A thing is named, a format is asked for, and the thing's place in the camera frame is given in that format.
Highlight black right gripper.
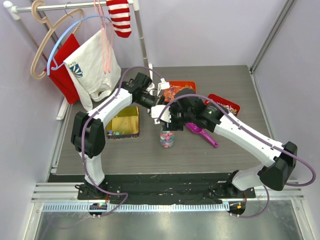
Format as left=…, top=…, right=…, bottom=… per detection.
left=163, top=101, right=195, bottom=131

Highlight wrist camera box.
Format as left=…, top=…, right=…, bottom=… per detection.
left=150, top=104, right=172, bottom=125
left=157, top=77, right=171, bottom=95

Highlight aluminium rail frame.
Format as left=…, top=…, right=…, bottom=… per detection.
left=25, top=182, right=314, bottom=240

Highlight purple cable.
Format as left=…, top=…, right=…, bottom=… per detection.
left=157, top=92, right=317, bottom=218
left=81, top=65, right=166, bottom=217

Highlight pink wire hanger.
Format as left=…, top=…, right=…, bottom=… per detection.
left=93, top=0, right=116, bottom=75

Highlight purple plastic scoop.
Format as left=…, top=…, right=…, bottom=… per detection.
left=186, top=123, right=219, bottom=148

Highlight orange candy box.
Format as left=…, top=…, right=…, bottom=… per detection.
left=163, top=80, right=197, bottom=102

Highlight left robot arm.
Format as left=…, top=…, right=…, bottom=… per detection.
left=71, top=72, right=165, bottom=200

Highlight wooden clothes hanger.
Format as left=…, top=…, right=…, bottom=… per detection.
left=30, top=0, right=85, bottom=80

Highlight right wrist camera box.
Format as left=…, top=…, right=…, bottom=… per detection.
left=150, top=104, right=172, bottom=125

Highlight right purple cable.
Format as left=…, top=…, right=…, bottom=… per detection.
left=157, top=92, right=317, bottom=218

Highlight red white striped sock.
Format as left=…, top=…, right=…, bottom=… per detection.
left=106, top=0, right=132, bottom=38

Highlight red lollipop box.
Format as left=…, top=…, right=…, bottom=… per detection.
left=207, top=93, right=241, bottom=117

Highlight white cloth bag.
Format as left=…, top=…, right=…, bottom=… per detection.
left=63, top=30, right=121, bottom=111

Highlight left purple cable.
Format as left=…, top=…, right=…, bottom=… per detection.
left=81, top=65, right=166, bottom=217

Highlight white clothes rack stand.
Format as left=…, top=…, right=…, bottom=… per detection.
left=2, top=0, right=156, bottom=121

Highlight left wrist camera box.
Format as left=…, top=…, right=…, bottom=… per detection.
left=157, top=77, right=171, bottom=95

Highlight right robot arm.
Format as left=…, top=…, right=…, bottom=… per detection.
left=165, top=88, right=298, bottom=198

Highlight clear plastic jar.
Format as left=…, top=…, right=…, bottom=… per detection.
left=160, top=130, right=175, bottom=148

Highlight red cloth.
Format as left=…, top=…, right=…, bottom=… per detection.
left=49, top=33, right=80, bottom=105

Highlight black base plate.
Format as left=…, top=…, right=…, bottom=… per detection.
left=75, top=173, right=256, bottom=205

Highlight blue clothes hanger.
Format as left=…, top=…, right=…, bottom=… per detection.
left=45, top=13, right=112, bottom=76

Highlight gold tin of star candies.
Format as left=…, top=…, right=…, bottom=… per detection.
left=105, top=106, right=140, bottom=140

